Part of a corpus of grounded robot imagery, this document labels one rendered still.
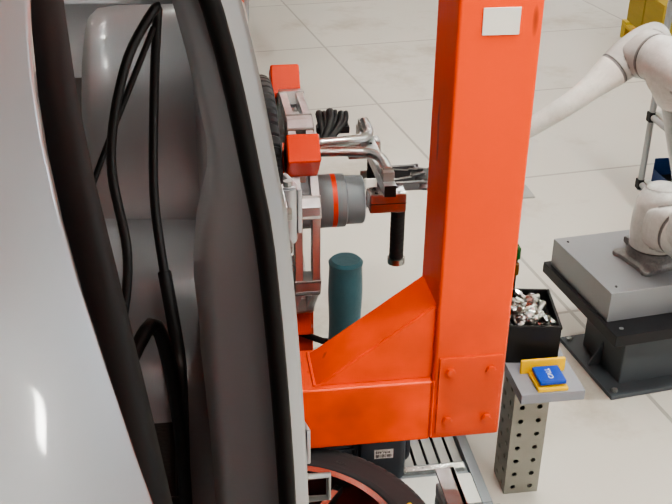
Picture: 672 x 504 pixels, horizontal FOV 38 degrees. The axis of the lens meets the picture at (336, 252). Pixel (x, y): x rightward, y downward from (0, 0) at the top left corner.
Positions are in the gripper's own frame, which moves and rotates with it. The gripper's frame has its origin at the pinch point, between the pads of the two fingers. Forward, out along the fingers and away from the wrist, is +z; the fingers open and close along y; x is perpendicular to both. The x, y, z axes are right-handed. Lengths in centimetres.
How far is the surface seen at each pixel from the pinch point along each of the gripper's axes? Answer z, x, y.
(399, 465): 2, -54, -57
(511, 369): -30, -38, -42
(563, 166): -133, -83, 189
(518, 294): -37, -26, -23
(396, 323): 8, -2, -72
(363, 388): 15, -15, -76
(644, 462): -79, -83, -32
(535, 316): -38, -27, -35
